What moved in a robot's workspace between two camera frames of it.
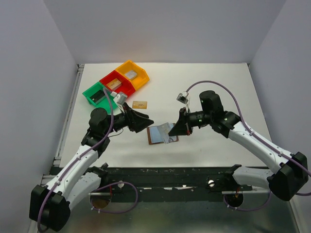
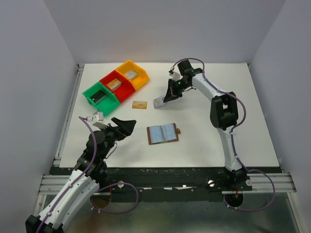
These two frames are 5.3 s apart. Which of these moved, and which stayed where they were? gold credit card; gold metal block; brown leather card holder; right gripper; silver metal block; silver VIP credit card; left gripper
Moved: silver VIP credit card; right gripper; left gripper
Stayed: brown leather card holder; gold credit card; gold metal block; silver metal block
